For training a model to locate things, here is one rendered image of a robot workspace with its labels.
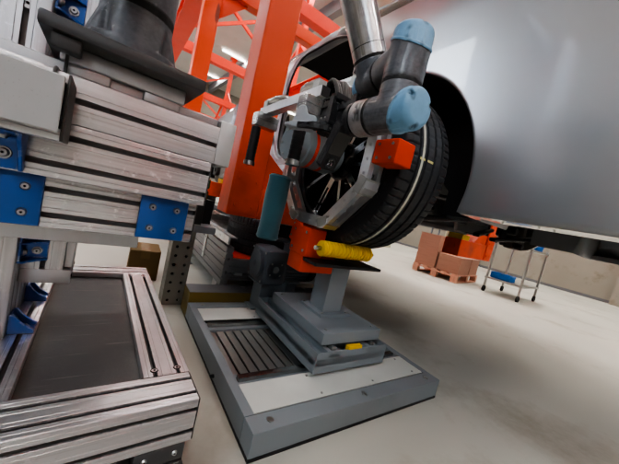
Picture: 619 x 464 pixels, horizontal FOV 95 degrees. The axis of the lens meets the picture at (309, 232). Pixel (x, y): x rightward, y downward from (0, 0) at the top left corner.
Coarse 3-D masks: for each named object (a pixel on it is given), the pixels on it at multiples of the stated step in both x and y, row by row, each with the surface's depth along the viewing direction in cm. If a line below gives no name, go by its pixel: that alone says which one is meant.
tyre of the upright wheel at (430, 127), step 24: (432, 120) 96; (432, 144) 92; (432, 168) 94; (384, 192) 90; (408, 192) 91; (432, 192) 97; (360, 216) 97; (384, 216) 93; (408, 216) 99; (336, 240) 107; (360, 240) 104; (384, 240) 107
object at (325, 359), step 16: (272, 304) 135; (272, 320) 123; (288, 320) 122; (288, 336) 111; (304, 336) 111; (304, 352) 102; (320, 352) 102; (336, 352) 101; (352, 352) 105; (368, 352) 111; (384, 352) 117; (320, 368) 98; (336, 368) 102
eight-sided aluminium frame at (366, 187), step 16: (352, 80) 98; (368, 144) 87; (368, 160) 86; (288, 176) 127; (368, 176) 86; (288, 192) 123; (352, 192) 91; (368, 192) 89; (288, 208) 121; (304, 208) 121; (336, 208) 97; (352, 208) 95; (320, 224) 101; (336, 224) 101
